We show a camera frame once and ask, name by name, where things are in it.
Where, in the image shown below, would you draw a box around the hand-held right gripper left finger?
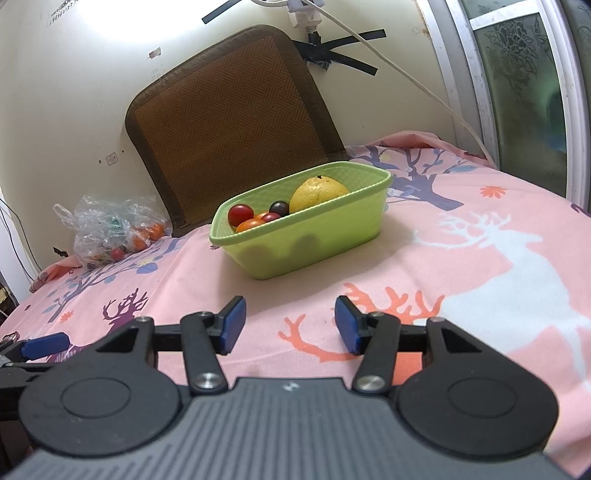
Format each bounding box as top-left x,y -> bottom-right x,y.
95,295 -> 247,395

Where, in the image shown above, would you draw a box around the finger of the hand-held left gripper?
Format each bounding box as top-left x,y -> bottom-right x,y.
0,331 -> 72,370
0,369 -> 29,421

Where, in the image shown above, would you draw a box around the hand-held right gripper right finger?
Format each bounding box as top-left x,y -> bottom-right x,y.
335,295 -> 492,395

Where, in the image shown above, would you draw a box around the green plastic basket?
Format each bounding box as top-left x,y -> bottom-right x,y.
209,161 -> 394,281

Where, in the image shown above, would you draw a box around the yellow lemon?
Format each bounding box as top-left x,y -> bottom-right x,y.
289,174 -> 349,215

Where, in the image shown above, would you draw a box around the clear plastic bag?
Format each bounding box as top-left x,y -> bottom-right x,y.
52,193 -> 168,268

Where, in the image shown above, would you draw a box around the brown woven mat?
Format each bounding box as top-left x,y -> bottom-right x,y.
124,24 -> 346,238

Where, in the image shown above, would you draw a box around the black tape cross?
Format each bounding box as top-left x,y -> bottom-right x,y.
291,28 -> 386,78

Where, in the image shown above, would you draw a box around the white framed frosted glass door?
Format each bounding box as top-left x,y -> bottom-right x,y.
420,0 -> 591,208

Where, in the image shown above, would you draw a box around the black tape strip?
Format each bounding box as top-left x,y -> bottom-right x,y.
202,0 -> 245,25

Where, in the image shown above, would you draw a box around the black cable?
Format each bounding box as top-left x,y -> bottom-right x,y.
0,198 -> 35,282

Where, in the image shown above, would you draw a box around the white cable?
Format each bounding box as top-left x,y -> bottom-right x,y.
252,0 -> 499,169

